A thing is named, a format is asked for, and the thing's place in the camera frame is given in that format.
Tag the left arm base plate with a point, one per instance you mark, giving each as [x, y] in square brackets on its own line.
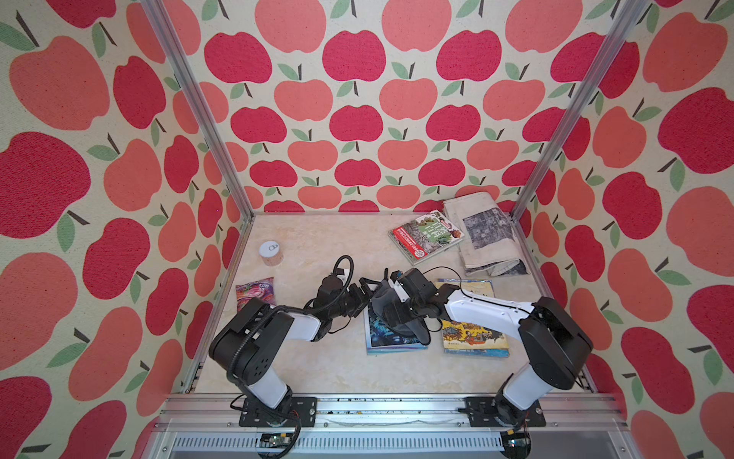
[293, 411]

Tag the aluminium frame post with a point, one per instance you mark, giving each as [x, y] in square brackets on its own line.
[165, 31]
[623, 24]

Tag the red green book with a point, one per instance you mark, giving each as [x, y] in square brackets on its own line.
[426, 236]

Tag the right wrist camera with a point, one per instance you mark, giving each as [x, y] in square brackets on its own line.
[410, 281]

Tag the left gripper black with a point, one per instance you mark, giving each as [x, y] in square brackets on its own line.
[360, 300]

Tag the right aluminium frame post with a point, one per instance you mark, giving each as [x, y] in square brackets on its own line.
[623, 24]

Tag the aluminium front rail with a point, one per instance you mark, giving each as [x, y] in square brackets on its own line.
[576, 425]

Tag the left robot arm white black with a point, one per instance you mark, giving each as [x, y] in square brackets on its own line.
[248, 345]

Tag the yellow picture book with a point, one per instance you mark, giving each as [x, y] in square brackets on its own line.
[467, 339]

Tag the blue science book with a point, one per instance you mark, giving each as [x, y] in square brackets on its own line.
[380, 339]

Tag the grey microfibre cloth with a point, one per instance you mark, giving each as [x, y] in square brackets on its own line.
[390, 323]

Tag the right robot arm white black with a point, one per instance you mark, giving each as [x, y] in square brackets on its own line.
[555, 345]

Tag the left aluminium frame post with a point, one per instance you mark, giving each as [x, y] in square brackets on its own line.
[165, 31]

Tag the purple candy bag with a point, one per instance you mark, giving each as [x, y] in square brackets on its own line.
[262, 289]

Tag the folded newspaper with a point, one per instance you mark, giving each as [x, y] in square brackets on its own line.
[489, 246]

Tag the white round tape roll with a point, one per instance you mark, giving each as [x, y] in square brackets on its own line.
[271, 253]

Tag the blue sunflower magazine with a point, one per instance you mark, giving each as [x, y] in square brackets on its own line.
[483, 287]

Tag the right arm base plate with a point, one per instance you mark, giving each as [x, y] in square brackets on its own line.
[485, 412]

